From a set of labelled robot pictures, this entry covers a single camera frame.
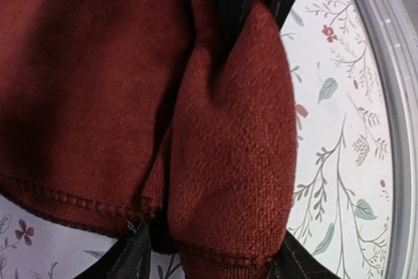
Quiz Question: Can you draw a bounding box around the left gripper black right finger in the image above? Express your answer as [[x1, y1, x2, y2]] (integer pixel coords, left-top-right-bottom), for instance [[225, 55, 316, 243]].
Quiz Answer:
[[270, 233, 339, 279]]

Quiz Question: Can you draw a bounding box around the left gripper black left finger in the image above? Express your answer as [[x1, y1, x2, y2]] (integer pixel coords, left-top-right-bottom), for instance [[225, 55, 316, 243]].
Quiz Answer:
[[74, 222, 151, 279]]

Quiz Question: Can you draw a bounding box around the dark red towel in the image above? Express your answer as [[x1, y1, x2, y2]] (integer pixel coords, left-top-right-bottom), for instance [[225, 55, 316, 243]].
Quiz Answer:
[[1, 0, 297, 278]]

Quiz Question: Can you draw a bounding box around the aluminium front rail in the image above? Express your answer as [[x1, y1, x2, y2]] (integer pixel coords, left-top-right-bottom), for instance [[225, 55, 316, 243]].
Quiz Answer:
[[355, 0, 417, 278]]

